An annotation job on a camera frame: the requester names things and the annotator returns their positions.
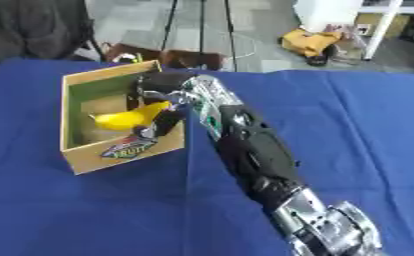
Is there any yellow bag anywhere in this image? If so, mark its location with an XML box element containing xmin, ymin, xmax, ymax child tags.
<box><xmin>278</xmin><ymin>28</ymin><xmax>346</xmax><ymax>66</ymax></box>

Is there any black tripod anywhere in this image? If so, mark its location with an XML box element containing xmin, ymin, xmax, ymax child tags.
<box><xmin>158</xmin><ymin>0</ymin><xmax>241</xmax><ymax>72</ymax></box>

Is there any black chair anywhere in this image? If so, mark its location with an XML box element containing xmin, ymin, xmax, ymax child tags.
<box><xmin>0</xmin><ymin>0</ymin><xmax>109</xmax><ymax>64</ymax></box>

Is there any white shelf frame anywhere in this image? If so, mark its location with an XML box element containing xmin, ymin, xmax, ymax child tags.
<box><xmin>355</xmin><ymin>0</ymin><xmax>414</xmax><ymax>62</ymax></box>

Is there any brown cardboard box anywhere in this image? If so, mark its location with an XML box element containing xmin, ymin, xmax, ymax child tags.
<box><xmin>102</xmin><ymin>42</ymin><xmax>228</xmax><ymax>72</ymax></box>

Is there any yellow toy banana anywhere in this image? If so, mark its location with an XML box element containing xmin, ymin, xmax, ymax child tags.
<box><xmin>88</xmin><ymin>100</ymin><xmax>174</xmax><ymax>132</ymax></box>

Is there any tan cardboard box green inside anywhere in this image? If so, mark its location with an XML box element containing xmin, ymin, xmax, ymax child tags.
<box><xmin>58</xmin><ymin>59</ymin><xmax>188</xmax><ymax>176</ymax></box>

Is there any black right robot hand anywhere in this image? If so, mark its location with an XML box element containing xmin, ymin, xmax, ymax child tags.
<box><xmin>124</xmin><ymin>70</ymin><xmax>199</xmax><ymax>138</ymax></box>

